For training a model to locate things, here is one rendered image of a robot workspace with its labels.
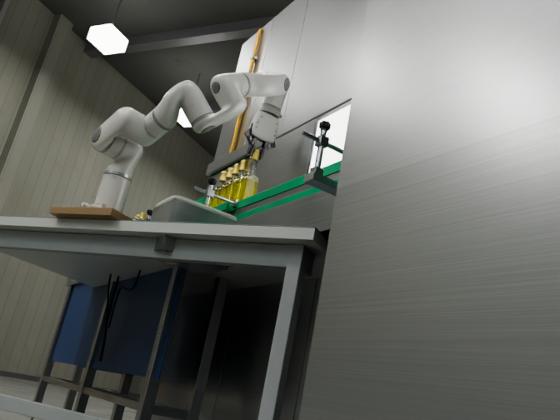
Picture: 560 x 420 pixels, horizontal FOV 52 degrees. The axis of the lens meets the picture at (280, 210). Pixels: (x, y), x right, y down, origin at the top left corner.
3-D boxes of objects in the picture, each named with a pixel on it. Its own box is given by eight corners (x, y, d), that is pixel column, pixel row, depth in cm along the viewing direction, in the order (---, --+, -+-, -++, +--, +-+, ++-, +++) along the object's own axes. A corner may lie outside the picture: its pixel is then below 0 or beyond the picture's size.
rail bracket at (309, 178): (351, 217, 141) (363, 136, 149) (296, 193, 133) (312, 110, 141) (338, 220, 145) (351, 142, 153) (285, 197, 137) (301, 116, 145)
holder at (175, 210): (248, 251, 177) (253, 227, 180) (167, 222, 164) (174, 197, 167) (222, 257, 191) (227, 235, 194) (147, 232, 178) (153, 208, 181)
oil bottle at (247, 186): (248, 230, 202) (261, 175, 209) (235, 225, 199) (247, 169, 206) (241, 232, 207) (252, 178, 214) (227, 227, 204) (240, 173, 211)
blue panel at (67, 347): (206, 388, 191) (233, 267, 205) (157, 378, 183) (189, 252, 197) (82, 367, 321) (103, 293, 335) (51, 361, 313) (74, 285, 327)
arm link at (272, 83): (228, 96, 199) (263, 91, 216) (258, 101, 192) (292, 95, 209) (229, 71, 196) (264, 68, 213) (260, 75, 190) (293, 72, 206)
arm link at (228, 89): (212, 93, 203) (232, 130, 202) (169, 99, 186) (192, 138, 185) (241, 67, 193) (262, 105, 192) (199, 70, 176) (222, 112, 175)
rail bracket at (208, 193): (233, 222, 198) (241, 188, 202) (191, 206, 190) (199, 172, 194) (229, 223, 200) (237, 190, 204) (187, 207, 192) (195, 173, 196)
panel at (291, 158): (395, 179, 163) (407, 77, 174) (387, 175, 161) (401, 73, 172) (241, 227, 236) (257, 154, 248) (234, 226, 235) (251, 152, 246)
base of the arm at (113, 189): (96, 211, 176) (110, 166, 181) (69, 212, 183) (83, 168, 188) (131, 228, 188) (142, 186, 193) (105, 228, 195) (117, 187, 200)
